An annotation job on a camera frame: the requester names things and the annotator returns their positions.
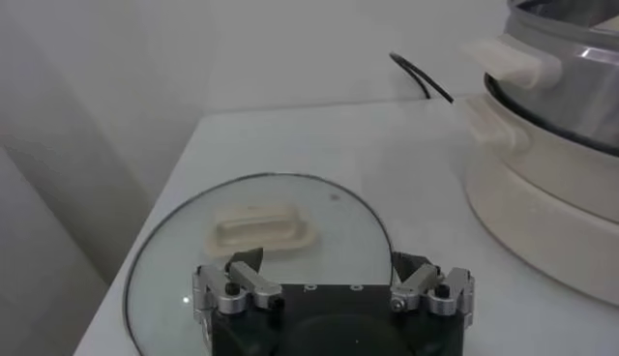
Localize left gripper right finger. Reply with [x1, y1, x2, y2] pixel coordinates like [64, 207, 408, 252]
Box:
[389, 251, 476, 330]

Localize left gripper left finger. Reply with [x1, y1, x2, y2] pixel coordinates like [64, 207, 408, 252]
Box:
[192, 247, 284, 323]

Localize round glass pot lid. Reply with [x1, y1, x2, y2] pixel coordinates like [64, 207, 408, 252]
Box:
[123, 172, 396, 356]

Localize stainless steel steamer basket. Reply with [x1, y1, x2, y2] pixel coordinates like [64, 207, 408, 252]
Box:
[461, 0, 619, 159]

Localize cream electric cooking pot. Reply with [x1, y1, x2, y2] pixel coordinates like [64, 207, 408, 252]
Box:
[458, 94, 619, 309]

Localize black pot power cord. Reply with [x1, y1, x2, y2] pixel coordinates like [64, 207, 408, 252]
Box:
[389, 51, 456, 104]

